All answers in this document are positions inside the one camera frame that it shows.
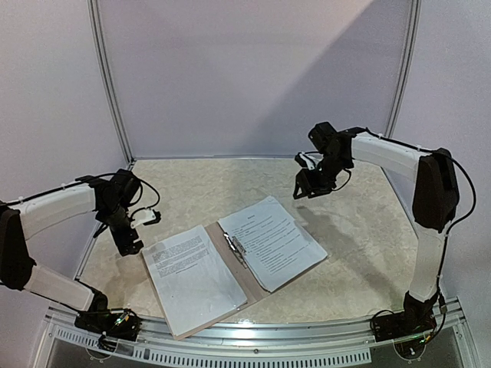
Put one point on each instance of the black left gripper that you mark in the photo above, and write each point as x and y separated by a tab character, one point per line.
128	248

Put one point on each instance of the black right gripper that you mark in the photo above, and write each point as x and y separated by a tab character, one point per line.
311	179

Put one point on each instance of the white paper stack remainder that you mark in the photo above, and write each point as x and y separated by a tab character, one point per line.
274	246

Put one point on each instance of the brown plastic folder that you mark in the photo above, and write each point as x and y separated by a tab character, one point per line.
234	268

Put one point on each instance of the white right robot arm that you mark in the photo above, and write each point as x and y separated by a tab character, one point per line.
435	200

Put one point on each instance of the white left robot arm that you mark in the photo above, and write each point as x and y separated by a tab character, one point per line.
33	259

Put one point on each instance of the metal folder clip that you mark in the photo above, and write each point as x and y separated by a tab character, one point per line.
236	248

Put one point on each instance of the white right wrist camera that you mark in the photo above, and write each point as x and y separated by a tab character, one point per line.
306	160

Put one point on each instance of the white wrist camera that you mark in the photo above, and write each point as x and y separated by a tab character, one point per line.
144	216
306	160

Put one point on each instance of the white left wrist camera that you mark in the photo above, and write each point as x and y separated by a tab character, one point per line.
144	216

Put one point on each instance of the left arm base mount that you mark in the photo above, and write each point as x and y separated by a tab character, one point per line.
111	326

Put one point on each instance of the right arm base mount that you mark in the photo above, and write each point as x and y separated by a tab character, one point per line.
389	325

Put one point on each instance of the right aluminium frame post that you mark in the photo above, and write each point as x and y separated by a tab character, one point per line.
404	68

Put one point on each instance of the aluminium frame post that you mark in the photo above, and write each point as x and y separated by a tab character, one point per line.
107	79
404	68

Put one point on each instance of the left aluminium frame post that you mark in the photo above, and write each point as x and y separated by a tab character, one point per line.
107	79

